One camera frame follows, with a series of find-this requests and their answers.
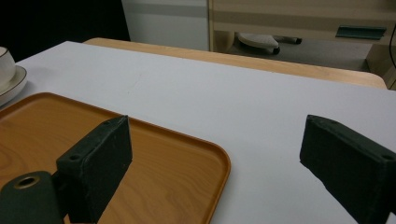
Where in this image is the white cup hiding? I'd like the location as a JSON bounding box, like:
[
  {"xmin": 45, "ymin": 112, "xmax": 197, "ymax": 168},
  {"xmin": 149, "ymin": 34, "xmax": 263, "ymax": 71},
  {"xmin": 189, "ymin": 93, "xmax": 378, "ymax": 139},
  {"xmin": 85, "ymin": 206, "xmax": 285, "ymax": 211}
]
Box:
[{"xmin": 0, "ymin": 46, "xmax": 17, "ymax": 92}]

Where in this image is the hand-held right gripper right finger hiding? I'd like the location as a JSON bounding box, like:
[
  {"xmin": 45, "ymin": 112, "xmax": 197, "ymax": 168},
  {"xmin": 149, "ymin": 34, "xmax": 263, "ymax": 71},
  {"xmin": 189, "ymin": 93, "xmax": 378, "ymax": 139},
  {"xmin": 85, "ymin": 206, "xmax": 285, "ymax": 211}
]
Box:
[{"xmin": 299, "ymin": 114, "xmax": 396, "ymax": 224}]

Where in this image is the grey slipper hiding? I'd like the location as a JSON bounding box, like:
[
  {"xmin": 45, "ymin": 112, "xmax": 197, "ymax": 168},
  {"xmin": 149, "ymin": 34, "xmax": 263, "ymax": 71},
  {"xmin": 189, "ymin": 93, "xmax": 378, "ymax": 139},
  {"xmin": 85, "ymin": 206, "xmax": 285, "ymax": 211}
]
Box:
[{"xmin": 236, "ymin": 32, "xmax": 281, "ymax": 56}]

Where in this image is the beige wooden cabinet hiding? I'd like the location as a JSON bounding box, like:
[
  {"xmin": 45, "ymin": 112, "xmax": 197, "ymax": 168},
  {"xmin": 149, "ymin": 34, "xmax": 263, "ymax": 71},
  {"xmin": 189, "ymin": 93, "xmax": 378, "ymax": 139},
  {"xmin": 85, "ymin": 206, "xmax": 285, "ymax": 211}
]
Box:
[{"xmin": 207, "ymin": 0, "xmax": 396, "ymax": 91}]

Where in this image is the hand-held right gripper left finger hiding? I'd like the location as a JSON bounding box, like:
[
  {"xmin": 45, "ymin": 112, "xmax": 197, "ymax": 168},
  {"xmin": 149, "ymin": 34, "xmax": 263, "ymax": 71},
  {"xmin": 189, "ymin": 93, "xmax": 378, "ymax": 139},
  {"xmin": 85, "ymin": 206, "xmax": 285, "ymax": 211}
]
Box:
[{"xmin": 51, "ymin": 115, "xmax": 134, "ymax": 224}]

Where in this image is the white saucer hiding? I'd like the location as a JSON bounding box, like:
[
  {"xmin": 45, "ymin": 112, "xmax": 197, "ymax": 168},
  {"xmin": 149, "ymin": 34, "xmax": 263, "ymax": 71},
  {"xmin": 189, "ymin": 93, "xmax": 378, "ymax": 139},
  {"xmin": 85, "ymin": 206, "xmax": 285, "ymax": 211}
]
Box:
[{"xmin": 0, "ymin": 64, "xmax": 28, "ymax": 107}]

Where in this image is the green drawer handle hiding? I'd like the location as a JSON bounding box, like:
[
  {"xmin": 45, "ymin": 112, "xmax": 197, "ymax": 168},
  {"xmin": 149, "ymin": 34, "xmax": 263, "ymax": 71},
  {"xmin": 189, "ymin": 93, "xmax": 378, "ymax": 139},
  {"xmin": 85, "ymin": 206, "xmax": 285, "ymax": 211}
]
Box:
[{"xmin": 335, "ymin": 25, "xmax": 388, "ymax": 41}]

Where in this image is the wooden tray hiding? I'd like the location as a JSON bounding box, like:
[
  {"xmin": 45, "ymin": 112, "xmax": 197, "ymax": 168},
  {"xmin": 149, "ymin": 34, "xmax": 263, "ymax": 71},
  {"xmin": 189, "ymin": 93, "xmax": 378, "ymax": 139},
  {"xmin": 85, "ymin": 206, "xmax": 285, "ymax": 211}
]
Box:
[{"xmin": 0, "ymin": 91, "xmax": 232, "ymax": 224}]

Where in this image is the black cable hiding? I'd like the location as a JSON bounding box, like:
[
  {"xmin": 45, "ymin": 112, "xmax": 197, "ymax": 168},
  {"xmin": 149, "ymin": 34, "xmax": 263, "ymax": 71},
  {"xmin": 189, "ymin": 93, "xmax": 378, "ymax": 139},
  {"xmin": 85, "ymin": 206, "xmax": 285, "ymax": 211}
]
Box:
[{"xmin": 389, "ymin": 22, "xmax": 396, "ymax": 71}]

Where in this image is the white cabinet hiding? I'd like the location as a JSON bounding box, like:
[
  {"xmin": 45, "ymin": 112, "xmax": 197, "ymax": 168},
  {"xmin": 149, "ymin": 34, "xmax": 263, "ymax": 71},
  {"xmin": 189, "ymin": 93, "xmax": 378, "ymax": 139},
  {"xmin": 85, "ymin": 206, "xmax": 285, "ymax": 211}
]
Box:
[{"xmin": 120, "ymin": 0, "xmax": 210, "ymax": 52}]

